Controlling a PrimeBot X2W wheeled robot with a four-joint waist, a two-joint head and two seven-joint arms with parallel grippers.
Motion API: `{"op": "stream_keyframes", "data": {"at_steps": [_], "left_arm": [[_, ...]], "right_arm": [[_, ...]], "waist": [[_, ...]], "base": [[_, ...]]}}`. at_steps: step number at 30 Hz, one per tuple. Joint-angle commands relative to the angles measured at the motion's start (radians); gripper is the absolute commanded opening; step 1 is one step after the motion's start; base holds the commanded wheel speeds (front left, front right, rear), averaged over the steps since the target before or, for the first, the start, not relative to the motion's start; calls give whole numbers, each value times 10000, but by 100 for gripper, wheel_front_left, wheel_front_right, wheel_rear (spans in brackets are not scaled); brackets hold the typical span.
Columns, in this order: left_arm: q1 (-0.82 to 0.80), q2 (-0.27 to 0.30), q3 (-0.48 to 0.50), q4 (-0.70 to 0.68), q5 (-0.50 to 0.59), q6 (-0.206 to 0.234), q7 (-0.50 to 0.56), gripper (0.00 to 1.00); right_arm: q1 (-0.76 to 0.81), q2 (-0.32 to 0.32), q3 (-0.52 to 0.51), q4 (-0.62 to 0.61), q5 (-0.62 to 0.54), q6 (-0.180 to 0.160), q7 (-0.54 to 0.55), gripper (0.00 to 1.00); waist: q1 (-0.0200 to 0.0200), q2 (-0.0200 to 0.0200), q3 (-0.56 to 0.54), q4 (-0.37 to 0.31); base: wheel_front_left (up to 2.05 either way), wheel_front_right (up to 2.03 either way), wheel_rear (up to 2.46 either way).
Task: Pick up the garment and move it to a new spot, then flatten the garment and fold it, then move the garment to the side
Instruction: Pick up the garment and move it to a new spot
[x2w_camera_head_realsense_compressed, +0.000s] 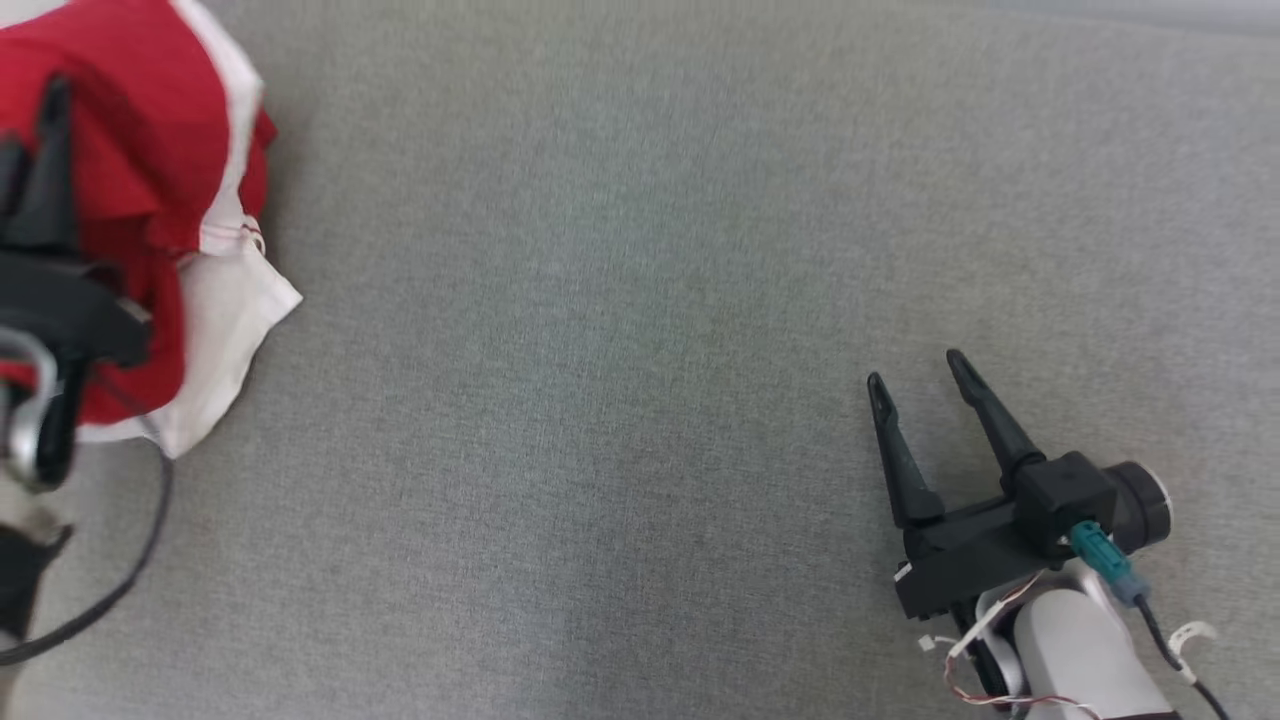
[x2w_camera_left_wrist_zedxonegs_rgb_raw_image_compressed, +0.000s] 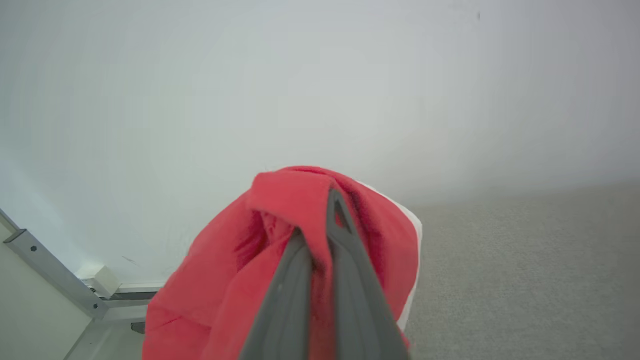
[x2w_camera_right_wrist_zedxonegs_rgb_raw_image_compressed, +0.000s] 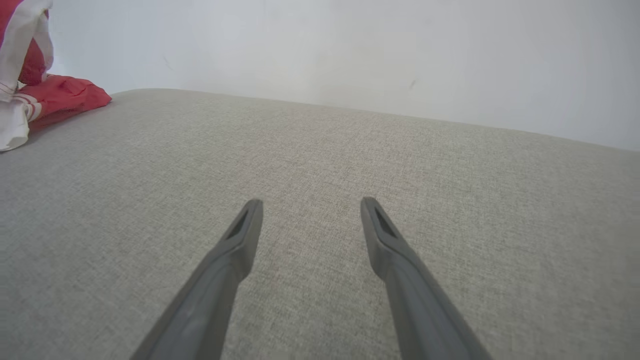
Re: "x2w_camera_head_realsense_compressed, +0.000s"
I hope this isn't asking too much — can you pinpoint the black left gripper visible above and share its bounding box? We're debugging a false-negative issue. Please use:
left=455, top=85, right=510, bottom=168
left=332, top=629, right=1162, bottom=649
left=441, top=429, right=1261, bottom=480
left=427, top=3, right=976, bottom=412
left=0, top=75, right=153, bottom=371

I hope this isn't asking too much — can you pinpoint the black cable teal connector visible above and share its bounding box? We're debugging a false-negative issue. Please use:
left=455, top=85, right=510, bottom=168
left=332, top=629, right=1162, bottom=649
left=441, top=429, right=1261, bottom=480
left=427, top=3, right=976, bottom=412
left=0, top=410, right=176, bottom=669
left=1068, top=520, right=1233, bottom=720

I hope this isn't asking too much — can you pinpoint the red shirt with white hem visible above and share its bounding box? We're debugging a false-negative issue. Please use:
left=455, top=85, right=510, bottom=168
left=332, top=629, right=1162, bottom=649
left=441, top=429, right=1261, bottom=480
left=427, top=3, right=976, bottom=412
left=0, top=0, right=304, bottom=461

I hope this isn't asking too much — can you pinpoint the right black cable teal connector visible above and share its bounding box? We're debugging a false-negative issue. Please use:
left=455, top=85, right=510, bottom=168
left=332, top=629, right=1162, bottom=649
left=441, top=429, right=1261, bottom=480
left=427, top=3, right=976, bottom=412
left=1068, top=520, right=1233, bottom=720

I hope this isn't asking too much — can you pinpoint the white cable tie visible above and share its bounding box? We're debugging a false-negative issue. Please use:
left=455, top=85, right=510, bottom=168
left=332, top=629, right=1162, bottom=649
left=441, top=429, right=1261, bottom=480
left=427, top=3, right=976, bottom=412
left=1168, top=620, right=1218, bottom=685

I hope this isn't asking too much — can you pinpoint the left black cable teal connector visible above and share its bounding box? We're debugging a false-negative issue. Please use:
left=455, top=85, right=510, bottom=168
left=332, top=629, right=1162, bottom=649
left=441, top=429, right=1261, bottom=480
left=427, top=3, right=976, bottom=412
left=0, top=410, right=176, bottom=669

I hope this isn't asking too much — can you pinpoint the grey fabric sofa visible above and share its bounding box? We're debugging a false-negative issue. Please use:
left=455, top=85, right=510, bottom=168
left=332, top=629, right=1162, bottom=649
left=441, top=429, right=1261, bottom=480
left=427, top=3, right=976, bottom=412
left=0, top=0, right=1280, bottom=720

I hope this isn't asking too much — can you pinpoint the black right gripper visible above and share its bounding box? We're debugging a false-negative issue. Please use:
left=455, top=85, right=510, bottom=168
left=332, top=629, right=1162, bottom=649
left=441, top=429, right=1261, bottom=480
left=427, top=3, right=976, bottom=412
left=867, top=349, right=1119, bottom=621

